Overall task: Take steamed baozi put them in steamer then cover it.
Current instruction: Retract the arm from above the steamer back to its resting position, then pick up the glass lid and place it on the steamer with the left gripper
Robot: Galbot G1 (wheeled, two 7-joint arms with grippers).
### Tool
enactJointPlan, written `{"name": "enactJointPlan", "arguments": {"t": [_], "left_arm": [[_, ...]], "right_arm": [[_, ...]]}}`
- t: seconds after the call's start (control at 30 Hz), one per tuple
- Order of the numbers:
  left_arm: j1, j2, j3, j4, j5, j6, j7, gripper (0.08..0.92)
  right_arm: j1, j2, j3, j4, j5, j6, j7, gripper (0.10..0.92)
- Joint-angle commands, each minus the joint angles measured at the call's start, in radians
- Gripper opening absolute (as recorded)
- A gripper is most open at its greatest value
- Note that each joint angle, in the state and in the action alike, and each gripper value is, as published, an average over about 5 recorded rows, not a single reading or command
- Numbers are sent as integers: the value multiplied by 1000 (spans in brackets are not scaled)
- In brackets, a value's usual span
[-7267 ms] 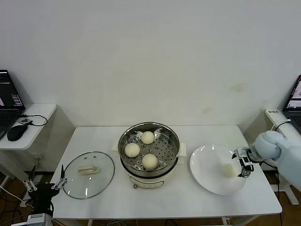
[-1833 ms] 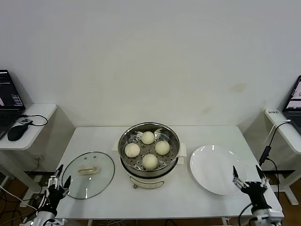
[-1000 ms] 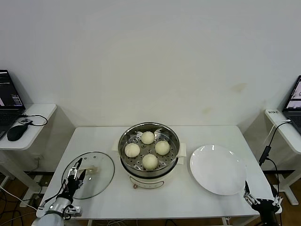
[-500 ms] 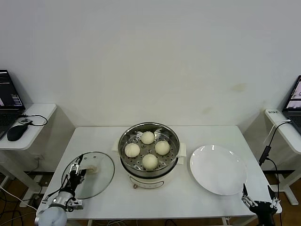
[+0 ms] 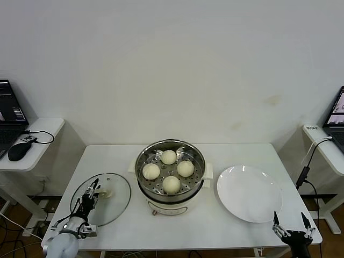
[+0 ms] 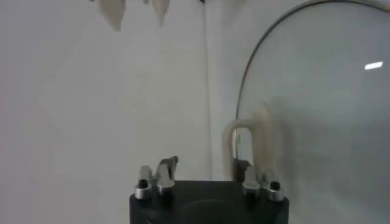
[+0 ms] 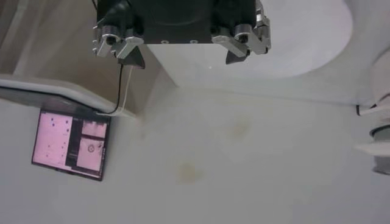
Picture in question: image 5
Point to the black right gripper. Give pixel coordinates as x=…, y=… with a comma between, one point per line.
x=298, y=240

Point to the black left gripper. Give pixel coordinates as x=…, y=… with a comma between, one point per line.
x=87, y=205

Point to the white steamed baozi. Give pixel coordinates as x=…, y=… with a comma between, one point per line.
x=185, y=168
x=171, y=185
x=168, y=157
x=151, y=171

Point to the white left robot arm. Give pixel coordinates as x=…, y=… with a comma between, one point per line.
x=61, y=244

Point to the stainless steel steamer basket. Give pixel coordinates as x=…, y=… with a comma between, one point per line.
x=194, y=182

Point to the white round plate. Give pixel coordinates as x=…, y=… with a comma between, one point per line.
x=250, y=193

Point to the white side table with mouse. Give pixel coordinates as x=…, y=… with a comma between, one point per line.
x=45, y=134

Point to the cream electric cooking pot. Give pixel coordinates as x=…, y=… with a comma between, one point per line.
x=166, y=209

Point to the white power strip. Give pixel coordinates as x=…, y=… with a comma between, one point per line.
x=28, y=232

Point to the white side table with label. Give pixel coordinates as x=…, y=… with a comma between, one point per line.
x=332, y=161

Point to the small black patterned hub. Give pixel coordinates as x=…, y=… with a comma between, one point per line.
x=29, y=138

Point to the black computer mouse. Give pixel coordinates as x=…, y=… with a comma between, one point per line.
x=17, y=152

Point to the white printed label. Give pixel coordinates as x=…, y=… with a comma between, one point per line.
x=312, y=128

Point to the black laptop with pale screen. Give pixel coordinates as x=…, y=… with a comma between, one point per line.
x=336, y=118

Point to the black laptop with dark screen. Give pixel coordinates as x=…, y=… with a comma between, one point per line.
x=10, y=107

